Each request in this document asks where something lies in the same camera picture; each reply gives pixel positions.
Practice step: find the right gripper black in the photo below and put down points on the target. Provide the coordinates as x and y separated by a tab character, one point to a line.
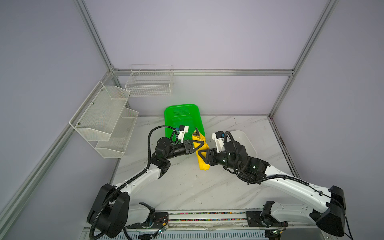
212	152

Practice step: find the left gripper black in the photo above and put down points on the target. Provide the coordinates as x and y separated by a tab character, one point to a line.
188	146

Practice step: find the silver knife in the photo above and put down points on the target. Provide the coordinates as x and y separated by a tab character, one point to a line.
196	133

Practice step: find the green plastic basket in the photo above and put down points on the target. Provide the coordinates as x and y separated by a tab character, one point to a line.
187	115

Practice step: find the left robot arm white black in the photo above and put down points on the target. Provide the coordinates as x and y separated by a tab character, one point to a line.
111	211

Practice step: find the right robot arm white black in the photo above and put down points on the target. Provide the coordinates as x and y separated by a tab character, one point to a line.
323	207

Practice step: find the white rectangular dish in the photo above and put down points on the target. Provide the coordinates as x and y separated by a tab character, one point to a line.
243	139

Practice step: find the white mesh two-tier shelf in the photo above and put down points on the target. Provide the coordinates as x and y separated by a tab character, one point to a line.
105	121

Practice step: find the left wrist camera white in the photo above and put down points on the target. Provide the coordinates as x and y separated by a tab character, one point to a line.
182	131

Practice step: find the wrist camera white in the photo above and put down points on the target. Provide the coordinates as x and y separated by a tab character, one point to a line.
218	138
182	131

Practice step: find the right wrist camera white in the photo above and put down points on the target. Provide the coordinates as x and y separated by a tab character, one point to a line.
218	138

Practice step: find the aluminium front rail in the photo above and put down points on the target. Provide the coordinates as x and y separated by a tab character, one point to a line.
207	220

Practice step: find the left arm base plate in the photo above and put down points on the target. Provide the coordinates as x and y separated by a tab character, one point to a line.
154	221

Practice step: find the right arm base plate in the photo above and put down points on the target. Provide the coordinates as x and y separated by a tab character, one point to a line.
261	219

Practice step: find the white wire basket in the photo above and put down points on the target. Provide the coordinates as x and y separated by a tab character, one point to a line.
150	80

